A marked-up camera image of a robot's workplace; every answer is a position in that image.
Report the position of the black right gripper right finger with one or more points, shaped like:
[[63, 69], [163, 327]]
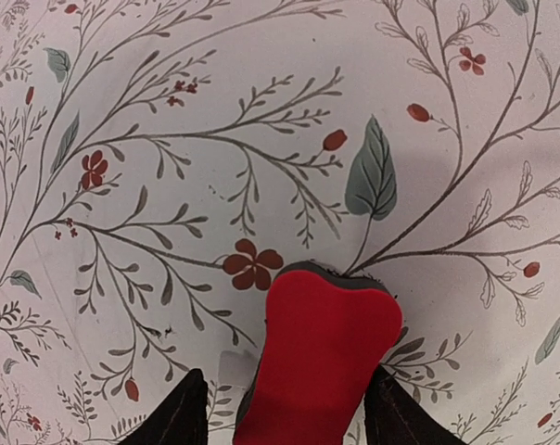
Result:
[[393, 417]]

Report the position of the red whiteboard eraser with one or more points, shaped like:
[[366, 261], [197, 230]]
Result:
[[325, 335]]

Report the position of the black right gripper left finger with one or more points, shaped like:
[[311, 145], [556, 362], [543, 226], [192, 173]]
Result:
[[181, 418]]

